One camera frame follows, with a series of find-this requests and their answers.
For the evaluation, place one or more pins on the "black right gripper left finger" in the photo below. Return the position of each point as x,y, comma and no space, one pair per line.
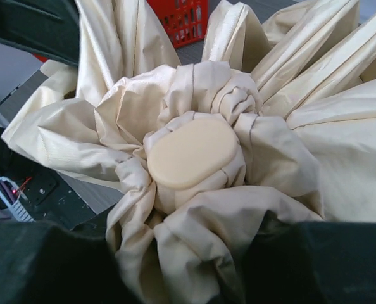
44,263

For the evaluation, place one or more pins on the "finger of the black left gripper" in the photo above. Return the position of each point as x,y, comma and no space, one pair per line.
48,28

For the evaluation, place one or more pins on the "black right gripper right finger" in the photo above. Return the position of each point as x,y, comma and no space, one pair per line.
311,262

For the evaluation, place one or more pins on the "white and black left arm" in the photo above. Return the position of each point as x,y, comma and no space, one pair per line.
12,163

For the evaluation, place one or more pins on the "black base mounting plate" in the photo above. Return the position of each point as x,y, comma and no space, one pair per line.
51,199

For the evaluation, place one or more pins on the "red plastic shopping basket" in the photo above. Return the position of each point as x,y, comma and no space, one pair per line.
183,22

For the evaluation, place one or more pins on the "white slotted cable duct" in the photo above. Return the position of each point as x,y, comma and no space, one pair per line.
11,208

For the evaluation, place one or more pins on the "aluminium frame rail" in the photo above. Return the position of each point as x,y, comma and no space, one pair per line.
9,107

